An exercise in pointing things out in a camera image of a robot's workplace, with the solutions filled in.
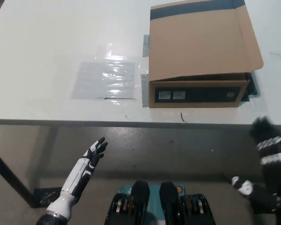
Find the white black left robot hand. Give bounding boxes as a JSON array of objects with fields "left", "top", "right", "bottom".
[{"left": 46, "top": 136, "right": 109, "bottom": 220}]

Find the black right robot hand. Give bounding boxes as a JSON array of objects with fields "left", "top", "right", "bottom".
[{"left": 231, "top": 116, "right": 281, "bottom": 207}]

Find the brown cardboard storage box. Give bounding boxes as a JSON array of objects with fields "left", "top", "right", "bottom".
[{"left": 148, "top": 0, "right": 265, "bottom": 109}]

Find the black floor tape patch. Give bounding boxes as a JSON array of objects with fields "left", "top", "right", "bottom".
[{"left": 33, "top": 186, "right": 63, "bottom": 208}]

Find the black metal table leg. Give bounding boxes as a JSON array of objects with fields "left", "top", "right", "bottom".
[{"left": 0, "top": 145, "right": 43, "bottom": 209}]

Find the clear plastic sheet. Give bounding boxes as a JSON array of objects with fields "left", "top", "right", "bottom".
[{"left": 71, "top": 42, "right": 141, "bottom": 106}]

